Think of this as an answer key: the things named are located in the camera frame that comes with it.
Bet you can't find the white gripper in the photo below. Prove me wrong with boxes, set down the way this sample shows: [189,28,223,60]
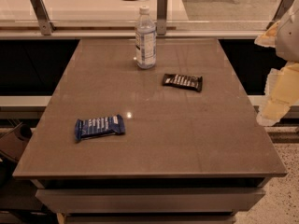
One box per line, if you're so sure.
[254,0,299,126]

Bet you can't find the blue rxbar blueberry bar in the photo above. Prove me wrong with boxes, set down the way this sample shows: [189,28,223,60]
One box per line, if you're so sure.
[75,115,125,142]

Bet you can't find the black snack bar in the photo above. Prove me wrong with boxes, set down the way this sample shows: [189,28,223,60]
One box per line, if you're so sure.
[163,74,203,92]

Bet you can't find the clear plastic water bottle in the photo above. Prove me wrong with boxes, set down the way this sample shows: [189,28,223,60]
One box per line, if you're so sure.
[135,6,156,69]

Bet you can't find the grey table drawer unit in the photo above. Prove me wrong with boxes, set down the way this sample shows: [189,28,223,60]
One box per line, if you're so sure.
[36,188,265,224]

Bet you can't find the dark chair at left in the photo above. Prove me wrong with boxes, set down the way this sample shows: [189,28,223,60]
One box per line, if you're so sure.
[0,123,32,186]

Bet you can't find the right metal rail bracket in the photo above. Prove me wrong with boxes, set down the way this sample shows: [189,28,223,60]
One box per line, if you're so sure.
[267,0,295,28]

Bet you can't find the metal rail bracket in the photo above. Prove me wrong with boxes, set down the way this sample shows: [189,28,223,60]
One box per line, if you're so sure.
[157,0,168,35]
[30,0,54,35]
[267,0,295,28]

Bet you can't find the middle metal rail bracket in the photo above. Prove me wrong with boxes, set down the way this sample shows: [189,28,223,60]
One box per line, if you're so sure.
[157,0,168,35]

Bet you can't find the left metal rail bracket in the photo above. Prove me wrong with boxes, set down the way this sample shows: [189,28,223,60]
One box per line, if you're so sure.
[30,0,54,35]

